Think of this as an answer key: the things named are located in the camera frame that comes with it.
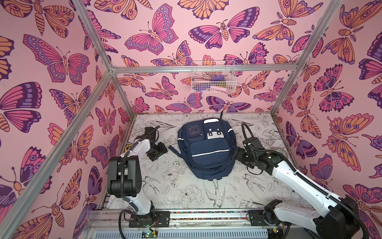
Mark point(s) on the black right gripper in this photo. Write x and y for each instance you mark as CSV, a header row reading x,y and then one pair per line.
x,y
241,155

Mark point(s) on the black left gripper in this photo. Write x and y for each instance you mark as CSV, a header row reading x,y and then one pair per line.
x,y
163,150

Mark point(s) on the navy blue student backpack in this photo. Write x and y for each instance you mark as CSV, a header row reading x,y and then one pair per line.
x,y
207,147

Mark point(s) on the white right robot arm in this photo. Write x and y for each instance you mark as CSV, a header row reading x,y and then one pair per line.
x,y
331,217

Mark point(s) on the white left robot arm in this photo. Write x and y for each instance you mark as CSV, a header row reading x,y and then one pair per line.
x,y
125,181

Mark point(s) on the green circuit board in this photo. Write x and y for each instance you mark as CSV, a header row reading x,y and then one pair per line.
x,y
149,234

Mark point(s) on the white wire basket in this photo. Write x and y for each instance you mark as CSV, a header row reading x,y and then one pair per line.
x,y
213,79

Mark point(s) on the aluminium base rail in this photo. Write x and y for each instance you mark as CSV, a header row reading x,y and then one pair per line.
x,y
196,224

